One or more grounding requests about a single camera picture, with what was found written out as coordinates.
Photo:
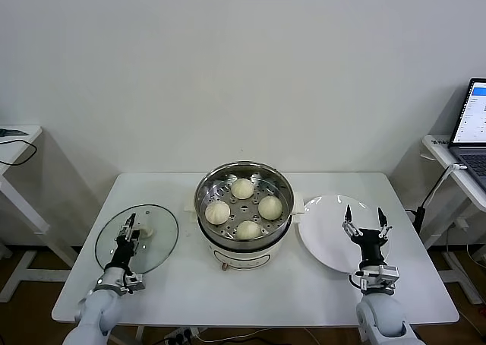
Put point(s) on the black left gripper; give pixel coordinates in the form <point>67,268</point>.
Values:
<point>123,252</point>

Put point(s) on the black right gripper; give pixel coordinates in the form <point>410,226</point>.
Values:
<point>370,246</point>

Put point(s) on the round glass pot lid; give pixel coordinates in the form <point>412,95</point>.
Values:
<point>159,223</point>

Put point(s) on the white steamed baozi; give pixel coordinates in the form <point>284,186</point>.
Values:
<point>248,230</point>
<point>242,188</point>
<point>270,207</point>
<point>217,213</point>

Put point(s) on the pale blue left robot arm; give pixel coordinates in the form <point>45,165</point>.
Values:
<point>95,311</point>

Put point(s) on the stainless steel steamer basket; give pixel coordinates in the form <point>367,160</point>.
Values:
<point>243,208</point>

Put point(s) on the round white plate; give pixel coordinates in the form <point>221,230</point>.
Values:
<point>322,238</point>

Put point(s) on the black clamp block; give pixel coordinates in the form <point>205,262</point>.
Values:
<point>419,217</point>

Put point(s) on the white power adapter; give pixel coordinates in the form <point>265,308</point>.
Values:
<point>461,223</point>

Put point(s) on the white side table with laptop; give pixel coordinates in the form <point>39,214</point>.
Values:
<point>440,151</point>

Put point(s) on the white power strip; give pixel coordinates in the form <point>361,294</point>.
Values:
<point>182,335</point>

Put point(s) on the grey open laptop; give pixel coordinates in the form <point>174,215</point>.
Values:
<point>472,113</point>

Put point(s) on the flat black tool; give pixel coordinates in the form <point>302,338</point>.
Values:
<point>11,132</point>

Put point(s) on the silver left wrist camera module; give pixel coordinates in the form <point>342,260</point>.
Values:
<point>134,283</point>

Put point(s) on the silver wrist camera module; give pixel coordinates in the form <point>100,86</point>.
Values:
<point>134,283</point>
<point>389,274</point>

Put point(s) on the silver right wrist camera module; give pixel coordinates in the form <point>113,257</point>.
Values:
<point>389,274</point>

